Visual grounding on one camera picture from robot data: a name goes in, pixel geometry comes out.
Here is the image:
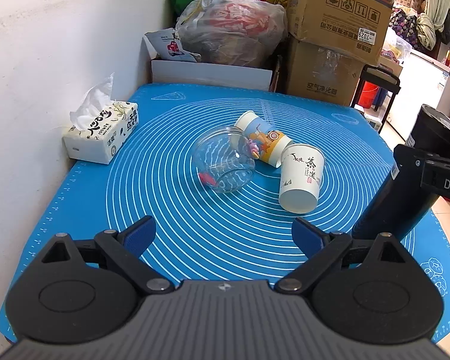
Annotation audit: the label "black thermos bottle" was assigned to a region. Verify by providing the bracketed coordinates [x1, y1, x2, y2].
[352, 104, 450, 241]

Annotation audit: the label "red bucket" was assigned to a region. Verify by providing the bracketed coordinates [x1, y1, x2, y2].
[358, 81, 380, 109]

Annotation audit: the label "cardboard box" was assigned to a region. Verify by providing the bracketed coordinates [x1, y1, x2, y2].
[284, 38, 365, 107]
[287, 0, 393, 66]

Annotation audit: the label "white tissue pack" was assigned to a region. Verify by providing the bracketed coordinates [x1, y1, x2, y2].
[62, 75, 139, 165]

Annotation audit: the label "white chest freezer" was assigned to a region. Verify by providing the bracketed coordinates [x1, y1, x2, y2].
[388, 50, 450, 140]

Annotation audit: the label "white open box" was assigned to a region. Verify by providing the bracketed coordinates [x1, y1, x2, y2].
[142, 35, 281, 92]

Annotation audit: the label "black metal chair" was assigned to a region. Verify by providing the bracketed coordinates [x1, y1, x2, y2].
[350, 65, 401, 132]

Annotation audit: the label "upper cardboard box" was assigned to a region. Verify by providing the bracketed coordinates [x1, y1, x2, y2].
[287, 0, 393, 66]

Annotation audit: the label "clear plastic bag red contents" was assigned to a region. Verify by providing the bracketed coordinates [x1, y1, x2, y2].
[175, 0, 287, 68]

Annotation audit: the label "purple floral bag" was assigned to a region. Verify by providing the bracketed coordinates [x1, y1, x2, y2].
[388, 8, 424, 51]

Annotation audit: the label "lower cardboard box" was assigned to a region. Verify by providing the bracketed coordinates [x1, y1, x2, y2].
[284, 38, 365, 107]

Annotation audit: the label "blue orange paper cup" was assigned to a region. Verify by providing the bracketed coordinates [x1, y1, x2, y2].
[235, 111, 293, 168]

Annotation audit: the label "white calligraphy paper cup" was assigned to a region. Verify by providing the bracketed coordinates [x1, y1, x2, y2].
[279, 144, 325, 215]

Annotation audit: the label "clear glass jar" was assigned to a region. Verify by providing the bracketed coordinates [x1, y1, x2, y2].
[192, 126, 255, 194]

